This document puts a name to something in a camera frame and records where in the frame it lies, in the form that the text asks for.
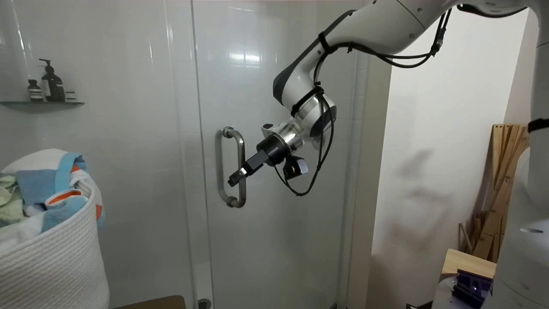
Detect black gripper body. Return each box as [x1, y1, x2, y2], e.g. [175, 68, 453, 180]
[252, 134, 291, 171]

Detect metal shower door handle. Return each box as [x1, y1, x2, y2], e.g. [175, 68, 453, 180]
[214, 125, 248, 209]

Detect glass shower door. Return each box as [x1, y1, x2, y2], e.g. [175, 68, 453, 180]
[188, 0, 362, 309]

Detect fixed glass shower panel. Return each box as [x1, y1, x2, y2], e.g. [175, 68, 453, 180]
[0, 0, 199, 309]

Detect glass shower shelf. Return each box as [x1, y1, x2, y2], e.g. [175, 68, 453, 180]
[0, 99, 87, 110]

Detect brown furniture piece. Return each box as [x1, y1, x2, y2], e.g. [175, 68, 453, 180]
[113, 293, 188, 309]

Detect blue and orange towel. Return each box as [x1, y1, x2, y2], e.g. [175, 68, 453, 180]
[13, 151, 89, 233]

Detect dark pump bottle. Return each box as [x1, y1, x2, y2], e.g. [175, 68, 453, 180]
[37, 56, 67, 104]

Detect small dark jar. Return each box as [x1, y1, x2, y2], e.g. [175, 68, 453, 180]
[25, 79, 46, 104]

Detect light wooden board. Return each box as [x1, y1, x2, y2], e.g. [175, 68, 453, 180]
[439, 247, 499, 281]

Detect leaning wooden planks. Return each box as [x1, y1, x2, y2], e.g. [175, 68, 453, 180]
[456, 123, 531, 264]

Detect pale green cloth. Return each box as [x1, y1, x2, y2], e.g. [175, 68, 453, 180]
[0, 173, 27, 228]

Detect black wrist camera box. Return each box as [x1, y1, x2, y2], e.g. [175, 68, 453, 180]
[281, 152, 310, 182]

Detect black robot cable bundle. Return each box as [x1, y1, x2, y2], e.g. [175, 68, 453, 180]
[272, 7, 454, 199]

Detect white rope laundry basket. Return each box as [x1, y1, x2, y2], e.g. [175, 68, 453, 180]
[0, 149, 111, 309]

